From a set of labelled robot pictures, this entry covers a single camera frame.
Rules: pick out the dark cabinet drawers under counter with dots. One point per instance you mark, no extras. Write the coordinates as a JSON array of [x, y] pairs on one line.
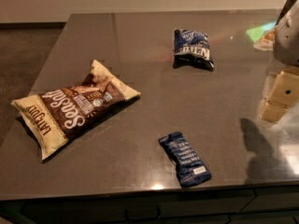
[[272, 205]]

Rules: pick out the light snack bag at edge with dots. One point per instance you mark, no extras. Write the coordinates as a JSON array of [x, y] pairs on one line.
[[264, 39]]

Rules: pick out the brown sea salt chip bag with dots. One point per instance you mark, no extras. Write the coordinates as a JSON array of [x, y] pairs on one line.
[[57, 117]]

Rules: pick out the blue kettle chip bag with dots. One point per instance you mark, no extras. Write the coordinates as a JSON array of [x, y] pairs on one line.
[[192, 48]]

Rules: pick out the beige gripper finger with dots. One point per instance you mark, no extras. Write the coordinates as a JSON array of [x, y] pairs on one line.
[[285, 91], [272, 113]]

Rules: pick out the blue rxbar blueberry wrapper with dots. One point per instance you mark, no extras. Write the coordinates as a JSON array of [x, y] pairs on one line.
[[191, 171]]

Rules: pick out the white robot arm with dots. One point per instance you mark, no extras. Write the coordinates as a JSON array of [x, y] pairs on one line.
[[285, 49]]

